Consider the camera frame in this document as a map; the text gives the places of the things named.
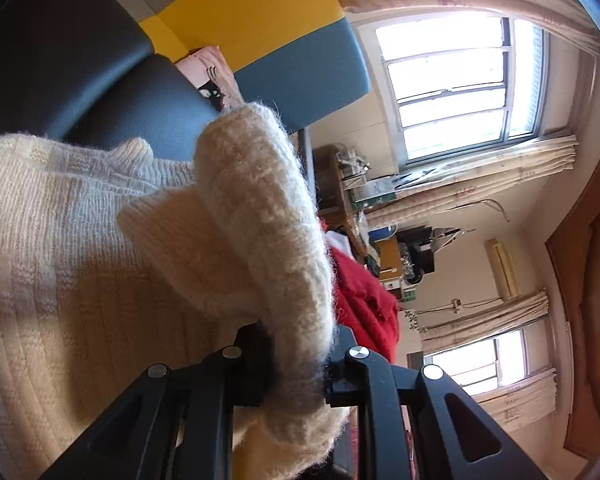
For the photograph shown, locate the wall air conditioner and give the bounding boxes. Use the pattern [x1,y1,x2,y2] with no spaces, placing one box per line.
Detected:
[485,237,521,301]

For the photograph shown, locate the pink printed cloth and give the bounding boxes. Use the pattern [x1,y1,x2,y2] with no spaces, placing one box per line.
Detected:
[175,45,246,111]

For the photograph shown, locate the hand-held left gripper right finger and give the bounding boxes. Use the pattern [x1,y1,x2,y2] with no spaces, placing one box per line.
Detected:
[325,327,546,480]

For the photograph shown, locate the white knit sweater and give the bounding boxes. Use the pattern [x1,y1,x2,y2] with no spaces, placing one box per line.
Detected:
[0,102,351,480]

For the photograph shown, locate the red knit sweater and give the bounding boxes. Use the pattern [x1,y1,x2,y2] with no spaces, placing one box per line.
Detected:
[317,215,401,366]

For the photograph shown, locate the small window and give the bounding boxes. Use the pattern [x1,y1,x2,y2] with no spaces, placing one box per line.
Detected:
[407,327,556,396]

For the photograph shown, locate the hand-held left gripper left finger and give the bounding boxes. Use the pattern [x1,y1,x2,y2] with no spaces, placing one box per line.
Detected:
[40,325,276,480]

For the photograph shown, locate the large window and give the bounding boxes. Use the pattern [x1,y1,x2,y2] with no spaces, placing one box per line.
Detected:
[357,10,581,166]

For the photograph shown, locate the wooden shelf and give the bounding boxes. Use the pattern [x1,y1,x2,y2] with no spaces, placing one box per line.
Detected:
[312,145,401,286]

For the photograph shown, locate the wooden door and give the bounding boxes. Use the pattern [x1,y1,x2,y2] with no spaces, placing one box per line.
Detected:
[545,105,600,461]

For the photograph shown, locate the black device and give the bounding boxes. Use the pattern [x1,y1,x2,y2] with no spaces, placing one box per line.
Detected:
[400,227,436,276]

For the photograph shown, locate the grey yellow blue chair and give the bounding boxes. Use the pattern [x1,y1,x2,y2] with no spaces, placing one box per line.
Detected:
[87,0,373,196]

